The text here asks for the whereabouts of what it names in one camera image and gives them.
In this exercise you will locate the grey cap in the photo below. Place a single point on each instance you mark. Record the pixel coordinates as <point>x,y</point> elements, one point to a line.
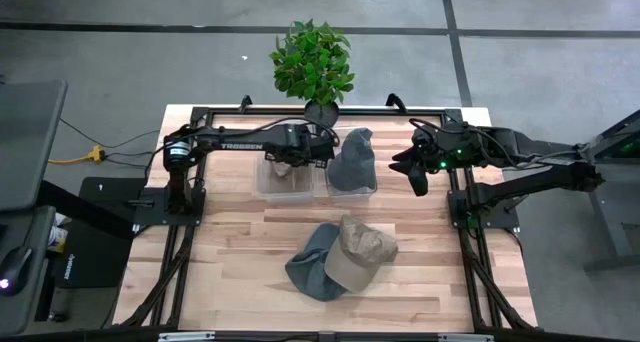
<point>307,272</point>
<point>352,167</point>

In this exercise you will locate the black computer mouse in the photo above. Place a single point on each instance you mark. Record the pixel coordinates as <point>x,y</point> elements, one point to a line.
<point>15,269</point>

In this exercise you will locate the grey metal workstation frame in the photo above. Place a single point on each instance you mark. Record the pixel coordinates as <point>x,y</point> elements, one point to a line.
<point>607,217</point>

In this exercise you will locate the potted green plant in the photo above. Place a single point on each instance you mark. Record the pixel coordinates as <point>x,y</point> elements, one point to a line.
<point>312,62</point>

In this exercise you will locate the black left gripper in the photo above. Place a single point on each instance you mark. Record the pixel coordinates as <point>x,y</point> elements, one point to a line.
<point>305,144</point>

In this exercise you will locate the tan cap with mottled crown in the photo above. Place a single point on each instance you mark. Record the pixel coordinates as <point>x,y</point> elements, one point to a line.
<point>360,252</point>

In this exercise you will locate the tall clear plastic bin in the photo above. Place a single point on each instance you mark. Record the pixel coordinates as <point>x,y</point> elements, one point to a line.
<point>290,189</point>

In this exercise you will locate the dark grey tabletop panel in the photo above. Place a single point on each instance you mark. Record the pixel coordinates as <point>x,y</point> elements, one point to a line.
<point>30,142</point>

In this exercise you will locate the dark grey desk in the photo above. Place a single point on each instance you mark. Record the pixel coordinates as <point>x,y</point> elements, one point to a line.
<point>30,312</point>

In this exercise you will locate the silver frame bracket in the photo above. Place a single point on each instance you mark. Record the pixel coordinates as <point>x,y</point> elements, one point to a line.
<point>185,336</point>
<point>465,337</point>

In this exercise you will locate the low clear plastic bin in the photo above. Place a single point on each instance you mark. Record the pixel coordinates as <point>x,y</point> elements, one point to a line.
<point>350,196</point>

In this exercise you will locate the black aluminium table frame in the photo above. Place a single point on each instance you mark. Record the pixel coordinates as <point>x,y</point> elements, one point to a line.
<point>240,111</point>

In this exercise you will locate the white yellow container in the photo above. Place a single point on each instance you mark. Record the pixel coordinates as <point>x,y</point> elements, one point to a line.
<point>57,237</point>

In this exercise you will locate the plain tan cap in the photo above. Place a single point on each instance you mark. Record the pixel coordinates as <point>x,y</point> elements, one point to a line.
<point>282,169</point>

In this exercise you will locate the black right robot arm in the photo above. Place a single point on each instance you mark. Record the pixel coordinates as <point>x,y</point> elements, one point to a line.
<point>530,179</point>

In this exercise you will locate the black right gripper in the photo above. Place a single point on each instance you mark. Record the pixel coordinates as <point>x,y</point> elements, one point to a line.
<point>437,149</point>

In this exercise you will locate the black computer case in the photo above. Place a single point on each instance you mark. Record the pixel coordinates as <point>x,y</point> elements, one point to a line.
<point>95,262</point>

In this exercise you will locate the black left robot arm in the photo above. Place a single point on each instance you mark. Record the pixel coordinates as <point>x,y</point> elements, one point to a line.
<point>240,144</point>

